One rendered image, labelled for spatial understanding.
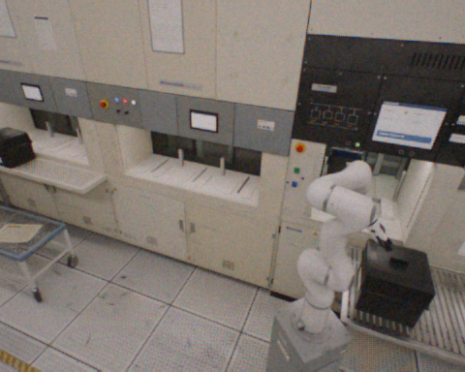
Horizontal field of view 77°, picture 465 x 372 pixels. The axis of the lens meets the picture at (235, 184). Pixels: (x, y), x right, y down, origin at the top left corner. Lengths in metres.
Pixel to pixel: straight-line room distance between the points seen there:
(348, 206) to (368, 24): 0.95
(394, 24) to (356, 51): 0.18
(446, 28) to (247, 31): 0.90
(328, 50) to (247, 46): 0.43
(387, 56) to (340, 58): 0.21
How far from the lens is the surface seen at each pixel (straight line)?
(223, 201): 2.17
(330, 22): 1.66
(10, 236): 2.91
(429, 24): 1.68
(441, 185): 1.85
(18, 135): 3.14
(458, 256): 2.20
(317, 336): 1.57
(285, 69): 1.71
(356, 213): 0.99
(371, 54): 1.67
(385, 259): 1.67
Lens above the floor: 2.05
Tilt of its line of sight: 31 degrees down
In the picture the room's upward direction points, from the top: 2 degrees clockwise
